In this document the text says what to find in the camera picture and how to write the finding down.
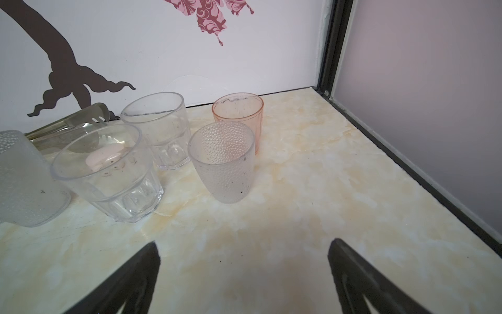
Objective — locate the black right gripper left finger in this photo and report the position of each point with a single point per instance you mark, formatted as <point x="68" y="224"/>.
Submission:
<point x="128" y="290"/>

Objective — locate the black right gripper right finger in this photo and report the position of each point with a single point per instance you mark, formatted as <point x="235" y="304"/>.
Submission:
<point x="358" y="283"/>

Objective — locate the clear faceted glass front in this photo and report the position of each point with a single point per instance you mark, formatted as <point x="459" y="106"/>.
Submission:
<point x="128" y="189"/>

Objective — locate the clear faceted glass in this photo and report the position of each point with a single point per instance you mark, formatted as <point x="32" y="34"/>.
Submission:
<point x="163" y="121"/>
<point x="128" y="189"/>

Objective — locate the pink oval soap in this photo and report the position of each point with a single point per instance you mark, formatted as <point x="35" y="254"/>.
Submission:
<point x="104" y="156"/>

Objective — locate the metal tongs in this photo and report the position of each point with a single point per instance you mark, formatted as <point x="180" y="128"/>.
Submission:
<point x="55" y="136"/>

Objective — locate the clear faceted glass rear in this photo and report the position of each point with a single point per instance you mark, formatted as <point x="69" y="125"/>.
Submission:
<point x="163" y="121"/>

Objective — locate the pink transparent cup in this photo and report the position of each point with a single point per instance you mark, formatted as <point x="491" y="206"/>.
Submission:
<point x="241" y="107"/>

